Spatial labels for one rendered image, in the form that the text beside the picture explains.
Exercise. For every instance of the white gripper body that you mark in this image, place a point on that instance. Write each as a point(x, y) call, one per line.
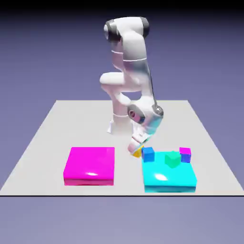
point(134, 144)

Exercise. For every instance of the small yellow cube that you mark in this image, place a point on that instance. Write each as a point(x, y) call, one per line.
point(137, 152)

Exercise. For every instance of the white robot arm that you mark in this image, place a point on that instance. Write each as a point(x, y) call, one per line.
point(134, 57)

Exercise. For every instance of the small blue cube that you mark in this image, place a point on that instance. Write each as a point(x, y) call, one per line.
point(148, 154)

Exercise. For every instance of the small green cube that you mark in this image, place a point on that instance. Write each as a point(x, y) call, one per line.
point(172, 159)

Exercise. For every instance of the small magenta cube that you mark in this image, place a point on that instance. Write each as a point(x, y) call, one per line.
point(185, 154)

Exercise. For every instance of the large cyan box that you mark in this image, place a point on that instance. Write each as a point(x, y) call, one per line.
point(169, 177)

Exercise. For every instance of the large magenta box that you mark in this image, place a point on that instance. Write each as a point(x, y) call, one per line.
point(89, 165)

